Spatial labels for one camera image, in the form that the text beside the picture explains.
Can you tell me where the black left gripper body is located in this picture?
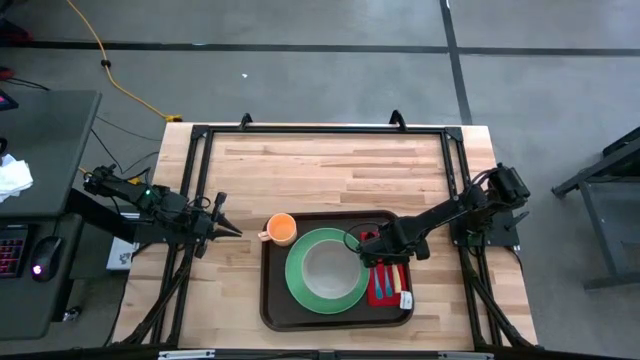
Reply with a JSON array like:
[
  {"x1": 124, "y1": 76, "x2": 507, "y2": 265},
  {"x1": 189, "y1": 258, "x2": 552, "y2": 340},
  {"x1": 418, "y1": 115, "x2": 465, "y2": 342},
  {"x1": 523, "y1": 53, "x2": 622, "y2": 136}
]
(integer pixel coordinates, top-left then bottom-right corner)
[{"x1": 191, "y1": 191, "x2": 229, "y2": 260}]

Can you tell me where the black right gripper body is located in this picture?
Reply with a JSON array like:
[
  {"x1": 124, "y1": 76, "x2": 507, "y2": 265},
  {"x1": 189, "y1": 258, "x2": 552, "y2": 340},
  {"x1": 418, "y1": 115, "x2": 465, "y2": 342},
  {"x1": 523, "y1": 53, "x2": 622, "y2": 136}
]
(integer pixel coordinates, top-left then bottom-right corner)
[{"x1": 357, "y1": 227, "x2": 431, "y2": 270}]

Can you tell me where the red cloth napkin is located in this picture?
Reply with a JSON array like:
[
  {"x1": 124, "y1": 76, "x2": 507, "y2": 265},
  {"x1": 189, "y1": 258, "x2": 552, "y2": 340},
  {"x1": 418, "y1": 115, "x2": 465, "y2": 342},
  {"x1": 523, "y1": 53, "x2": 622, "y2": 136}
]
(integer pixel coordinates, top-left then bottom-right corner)
[{"x1": 359, "y1": 230, "x2": 415, "y2": 310}]

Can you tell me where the orange plastic mug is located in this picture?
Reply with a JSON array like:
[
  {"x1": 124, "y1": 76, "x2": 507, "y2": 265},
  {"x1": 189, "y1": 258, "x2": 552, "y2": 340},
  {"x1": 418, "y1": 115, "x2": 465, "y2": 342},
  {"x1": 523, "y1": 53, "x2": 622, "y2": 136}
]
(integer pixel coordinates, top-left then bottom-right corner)
[{"x1": 257, "y1": 212, "x2": 298, "y2": 248}]

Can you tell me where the grey plastic bowl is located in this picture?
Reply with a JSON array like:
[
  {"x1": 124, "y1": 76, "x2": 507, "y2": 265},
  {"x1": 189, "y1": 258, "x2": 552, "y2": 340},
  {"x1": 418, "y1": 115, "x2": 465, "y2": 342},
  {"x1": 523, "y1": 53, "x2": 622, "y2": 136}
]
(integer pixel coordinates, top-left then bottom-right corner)
[{"x1": 302, "y1": 239, "x2": 362, "y2": 300}]

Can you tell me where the green plastic plate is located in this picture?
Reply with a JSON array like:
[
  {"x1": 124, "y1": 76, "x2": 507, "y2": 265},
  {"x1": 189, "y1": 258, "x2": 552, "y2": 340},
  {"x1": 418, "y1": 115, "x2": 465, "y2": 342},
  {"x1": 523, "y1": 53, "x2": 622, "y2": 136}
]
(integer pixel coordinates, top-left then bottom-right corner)
[{"x1": 284, "y1": 227, "x2": 372, "y2": 315}]

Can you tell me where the dark brown serving tray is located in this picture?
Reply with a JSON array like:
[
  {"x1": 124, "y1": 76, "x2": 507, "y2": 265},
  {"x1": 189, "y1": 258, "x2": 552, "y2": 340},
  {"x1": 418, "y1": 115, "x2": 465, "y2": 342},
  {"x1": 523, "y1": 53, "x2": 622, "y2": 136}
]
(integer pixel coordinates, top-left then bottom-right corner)
[{"x1": 258, "y1": 209, "x2": 415, "y2": 333}]

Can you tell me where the white printed box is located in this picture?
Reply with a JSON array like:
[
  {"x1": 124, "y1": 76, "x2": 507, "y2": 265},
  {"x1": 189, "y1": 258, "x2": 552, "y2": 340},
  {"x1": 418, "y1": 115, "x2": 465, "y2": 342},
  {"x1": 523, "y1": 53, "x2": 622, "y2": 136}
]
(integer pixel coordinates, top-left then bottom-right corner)
[{"x1": 105, "y1": 237, "x2": 140, "y2": 272}]

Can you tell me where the black computer mouse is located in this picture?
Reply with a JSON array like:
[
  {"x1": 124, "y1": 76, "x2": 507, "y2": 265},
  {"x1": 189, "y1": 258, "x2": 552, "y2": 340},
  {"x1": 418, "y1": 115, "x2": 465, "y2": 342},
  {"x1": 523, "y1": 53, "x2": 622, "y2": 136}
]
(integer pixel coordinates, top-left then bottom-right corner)
[{"x1": 30, "y1": 235, "x2": 64, "y2": 284}]

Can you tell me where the black office desk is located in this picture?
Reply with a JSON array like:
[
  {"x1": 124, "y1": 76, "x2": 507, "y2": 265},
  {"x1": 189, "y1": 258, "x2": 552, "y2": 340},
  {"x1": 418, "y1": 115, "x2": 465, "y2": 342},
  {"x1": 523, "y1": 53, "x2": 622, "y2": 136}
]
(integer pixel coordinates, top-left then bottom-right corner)
[{"x1": 0, "y1": 89, "x2": 103, "y2": 342}]

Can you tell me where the backlit computer keyboard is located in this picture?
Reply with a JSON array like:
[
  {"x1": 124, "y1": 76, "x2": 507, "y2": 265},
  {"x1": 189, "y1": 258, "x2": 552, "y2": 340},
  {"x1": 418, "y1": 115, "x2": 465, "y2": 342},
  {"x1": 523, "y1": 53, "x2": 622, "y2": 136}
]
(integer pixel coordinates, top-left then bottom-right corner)
[{"x1": 0, "y1": 224, "x2": 30, "y2": 280}]

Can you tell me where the white crumpled tissue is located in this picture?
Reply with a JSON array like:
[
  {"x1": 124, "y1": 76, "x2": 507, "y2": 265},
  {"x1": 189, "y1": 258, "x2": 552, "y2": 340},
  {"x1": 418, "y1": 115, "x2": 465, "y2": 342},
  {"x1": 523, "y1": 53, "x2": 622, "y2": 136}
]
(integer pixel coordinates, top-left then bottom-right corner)
[{"x1": 0, "y1": 153, "x2": 35, "y2": 202}]

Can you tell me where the black metal stand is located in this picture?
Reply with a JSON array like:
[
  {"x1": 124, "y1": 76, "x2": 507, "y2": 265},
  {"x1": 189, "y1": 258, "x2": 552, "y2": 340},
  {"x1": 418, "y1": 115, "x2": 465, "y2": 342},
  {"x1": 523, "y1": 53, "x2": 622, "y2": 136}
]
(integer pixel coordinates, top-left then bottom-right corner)
[{"x1": 551, "y1": 127, "x2": 640, "y2": 291}]

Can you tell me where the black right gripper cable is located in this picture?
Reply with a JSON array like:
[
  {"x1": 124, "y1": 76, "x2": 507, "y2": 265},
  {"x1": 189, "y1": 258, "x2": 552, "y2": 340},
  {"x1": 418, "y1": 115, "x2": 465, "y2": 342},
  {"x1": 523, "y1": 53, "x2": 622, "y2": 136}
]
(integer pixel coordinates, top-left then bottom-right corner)
[{"x1": 343, "y1": 222, "x2": 382, "y2": 254}]

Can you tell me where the black aluminium table frame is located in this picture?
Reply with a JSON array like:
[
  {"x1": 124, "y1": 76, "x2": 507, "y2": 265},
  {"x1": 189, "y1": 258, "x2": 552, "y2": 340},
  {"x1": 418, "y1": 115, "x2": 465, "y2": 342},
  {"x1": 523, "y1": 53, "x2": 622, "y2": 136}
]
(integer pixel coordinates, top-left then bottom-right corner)
[{"x1": 112, "y1": 109, "x2": 539, "y2": 351}]

